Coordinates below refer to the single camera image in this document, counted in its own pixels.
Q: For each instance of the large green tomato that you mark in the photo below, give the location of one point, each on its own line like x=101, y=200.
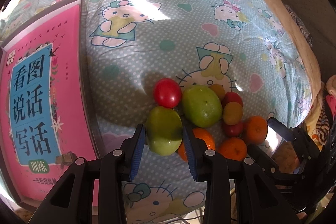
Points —
x=201, y=106

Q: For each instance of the pink book in tray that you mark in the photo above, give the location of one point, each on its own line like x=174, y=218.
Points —
x=39, y=108

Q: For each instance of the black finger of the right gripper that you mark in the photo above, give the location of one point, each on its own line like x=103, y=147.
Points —
x=312, y=182

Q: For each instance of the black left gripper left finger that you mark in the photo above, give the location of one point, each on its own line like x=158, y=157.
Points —
x=71, y=198

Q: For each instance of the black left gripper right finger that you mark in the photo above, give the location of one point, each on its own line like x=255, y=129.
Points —
x=237, y=191

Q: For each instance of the striped clothes pile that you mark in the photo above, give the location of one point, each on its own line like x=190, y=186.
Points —
x=322, y=114

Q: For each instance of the yellow-orange cherry tomato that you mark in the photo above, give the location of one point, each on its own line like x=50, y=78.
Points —
x=232, y=113

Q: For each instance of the small orange tomato behind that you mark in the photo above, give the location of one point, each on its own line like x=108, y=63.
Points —
x=218, y=90

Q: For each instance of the small red cherry tomato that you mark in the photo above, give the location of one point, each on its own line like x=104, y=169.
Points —
x=231, y=97
x=232, y=130

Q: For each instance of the hello kitty bed sheet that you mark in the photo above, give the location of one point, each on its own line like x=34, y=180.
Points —
x=78, y=77

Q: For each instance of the large red tomato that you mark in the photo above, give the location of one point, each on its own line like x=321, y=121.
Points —
x=167, y=93

